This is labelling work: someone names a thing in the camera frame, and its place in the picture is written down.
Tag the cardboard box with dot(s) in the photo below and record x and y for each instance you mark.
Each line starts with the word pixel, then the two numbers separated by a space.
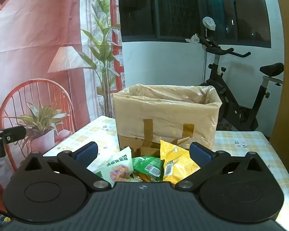
pixel 127 144

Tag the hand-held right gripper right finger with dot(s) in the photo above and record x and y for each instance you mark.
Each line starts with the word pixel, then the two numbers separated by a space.
pixel 200 155

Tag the checked floral tablecloth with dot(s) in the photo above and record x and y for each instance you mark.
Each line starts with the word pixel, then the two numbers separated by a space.
pixel 240 146

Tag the white plastic bag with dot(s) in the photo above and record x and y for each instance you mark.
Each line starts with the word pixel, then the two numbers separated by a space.
pixel 209 22

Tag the black exercise bike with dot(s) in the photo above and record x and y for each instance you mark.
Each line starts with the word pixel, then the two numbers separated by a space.
pixel 221 86

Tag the printed backdrop cloth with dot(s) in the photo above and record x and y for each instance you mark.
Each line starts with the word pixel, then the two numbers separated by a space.
pixel 33 28

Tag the white snack packet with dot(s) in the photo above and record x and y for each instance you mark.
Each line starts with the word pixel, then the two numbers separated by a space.
pixel 120 168

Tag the teal patterned cloth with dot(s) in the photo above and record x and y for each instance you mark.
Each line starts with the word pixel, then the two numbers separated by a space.
pixel 0 222

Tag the green snack packet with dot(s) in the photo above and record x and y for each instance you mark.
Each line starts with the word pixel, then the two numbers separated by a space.
pixel 147 167

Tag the clear plastic liner bag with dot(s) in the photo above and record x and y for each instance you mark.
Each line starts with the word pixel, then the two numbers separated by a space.
pixel 163 115

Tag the yellow snack packet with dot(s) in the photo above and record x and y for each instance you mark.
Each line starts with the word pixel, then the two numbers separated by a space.
pixel 175 158

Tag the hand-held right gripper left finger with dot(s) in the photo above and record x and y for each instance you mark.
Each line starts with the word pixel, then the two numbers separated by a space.
pixel 86 152

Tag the dark window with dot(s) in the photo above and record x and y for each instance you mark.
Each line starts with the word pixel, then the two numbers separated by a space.
pixel 178 9

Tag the crumpled clear plastic wrap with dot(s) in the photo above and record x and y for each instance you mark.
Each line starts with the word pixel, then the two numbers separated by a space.
pixel 192 39

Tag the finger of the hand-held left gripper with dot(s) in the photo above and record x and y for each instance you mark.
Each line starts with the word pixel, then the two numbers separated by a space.
pixel 12 133

